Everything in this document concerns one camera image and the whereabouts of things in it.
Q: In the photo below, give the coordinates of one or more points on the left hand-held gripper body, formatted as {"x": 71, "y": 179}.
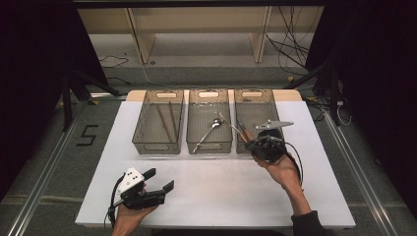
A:
{"x": 137, "y": 196}

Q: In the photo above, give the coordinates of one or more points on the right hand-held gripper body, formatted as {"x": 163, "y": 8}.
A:
{"x": 270, "y": 147}

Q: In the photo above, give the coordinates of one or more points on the smoky clear plastic bin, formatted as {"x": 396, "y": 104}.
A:
{"x": 255, "y": 108}
{"x": 147, "y": 124}
{"x": 200, "y": 114}

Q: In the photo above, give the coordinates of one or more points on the silver metal spoon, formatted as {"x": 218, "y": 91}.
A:
{"x": 216, "y": 123}

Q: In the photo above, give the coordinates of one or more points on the brown wooden chopstick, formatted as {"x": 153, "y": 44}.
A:
{"x": 173, "y": 121}
{"x": 164, "y": 123}

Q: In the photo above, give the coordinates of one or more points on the person's left hand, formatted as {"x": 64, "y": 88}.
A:
{"x": 126, "y": 219}

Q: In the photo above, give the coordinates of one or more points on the person's right hand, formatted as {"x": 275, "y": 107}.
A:
{"x": 283, "y": 173}

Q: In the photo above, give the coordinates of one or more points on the black metal stand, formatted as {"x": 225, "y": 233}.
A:
{"x": 334, "y": 98}

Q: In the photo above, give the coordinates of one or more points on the black tripod stand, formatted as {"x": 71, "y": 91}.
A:
{"x": 67, "y": 108}

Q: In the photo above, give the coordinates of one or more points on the light wooden shelf unit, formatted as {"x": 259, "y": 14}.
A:
{"x": 144, "y": 46}

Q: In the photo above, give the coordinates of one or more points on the dark curtain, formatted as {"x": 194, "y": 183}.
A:
{"x": 29, "y": 82}
{"x": 377, "y": 65}

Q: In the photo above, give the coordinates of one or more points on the aluminium floor rail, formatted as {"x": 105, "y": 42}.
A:
{"x": 360, "y": 177}
{"x": 42, "y": 183}

